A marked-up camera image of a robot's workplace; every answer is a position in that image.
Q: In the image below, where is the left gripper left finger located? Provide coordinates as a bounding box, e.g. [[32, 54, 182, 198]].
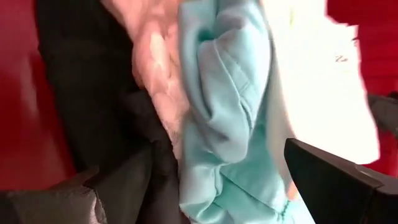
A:
[[49, 167, 101, 191]]

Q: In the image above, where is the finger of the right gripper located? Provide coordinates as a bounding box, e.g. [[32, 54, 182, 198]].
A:
[[368, 94, 398, 138]]

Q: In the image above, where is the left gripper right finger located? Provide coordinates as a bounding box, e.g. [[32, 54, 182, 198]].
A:
[[284, 138, 384, 224]]

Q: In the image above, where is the white garment with label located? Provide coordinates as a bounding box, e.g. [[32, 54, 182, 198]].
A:
[[259, 0, 381, 194]]

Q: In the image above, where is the teal garment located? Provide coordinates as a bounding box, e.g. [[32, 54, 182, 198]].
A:
[[177, 0, 315, 224]]

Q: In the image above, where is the white lace garment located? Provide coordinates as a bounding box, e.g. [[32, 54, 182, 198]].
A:
[[101, 0, 192, 163]]

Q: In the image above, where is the red plastic laundry bin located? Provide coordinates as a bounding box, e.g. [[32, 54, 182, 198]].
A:
[[0, 0, 398, 191]]

